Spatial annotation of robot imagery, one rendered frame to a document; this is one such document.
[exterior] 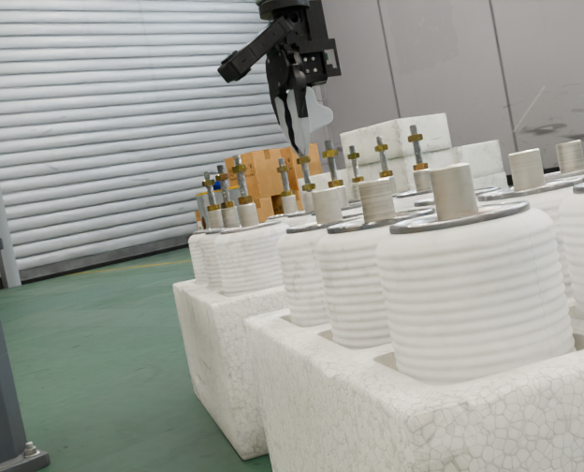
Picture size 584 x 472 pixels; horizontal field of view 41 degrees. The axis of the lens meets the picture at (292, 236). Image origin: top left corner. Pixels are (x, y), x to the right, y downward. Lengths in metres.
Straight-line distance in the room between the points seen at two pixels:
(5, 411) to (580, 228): 0.79
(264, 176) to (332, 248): 4.51
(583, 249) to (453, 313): 0.11
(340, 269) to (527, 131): 6.36
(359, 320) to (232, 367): 0.39
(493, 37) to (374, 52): 1.35
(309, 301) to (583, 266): 0.23
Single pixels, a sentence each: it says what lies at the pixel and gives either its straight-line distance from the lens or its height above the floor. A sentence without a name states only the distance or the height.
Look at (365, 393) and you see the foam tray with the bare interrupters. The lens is 0.40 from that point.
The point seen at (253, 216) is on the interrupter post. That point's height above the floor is 0.26.
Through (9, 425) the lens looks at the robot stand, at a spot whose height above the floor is 0.06.
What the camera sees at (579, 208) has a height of 0.24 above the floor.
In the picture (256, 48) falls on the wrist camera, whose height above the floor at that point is 0.48.
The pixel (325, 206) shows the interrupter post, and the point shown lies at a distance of 0.64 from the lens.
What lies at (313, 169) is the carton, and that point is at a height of 0.42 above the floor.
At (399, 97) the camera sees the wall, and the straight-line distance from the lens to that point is 7.64.
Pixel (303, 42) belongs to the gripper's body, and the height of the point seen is 0.48.
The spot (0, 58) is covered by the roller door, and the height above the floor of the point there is 1.73.
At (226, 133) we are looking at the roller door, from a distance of 7.39.
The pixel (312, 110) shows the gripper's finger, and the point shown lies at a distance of 1.08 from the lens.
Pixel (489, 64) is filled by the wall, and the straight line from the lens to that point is 7.02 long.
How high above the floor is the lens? 0.28
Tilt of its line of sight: 3 degrees down
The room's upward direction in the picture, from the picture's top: 11 degrees counter-clockwise
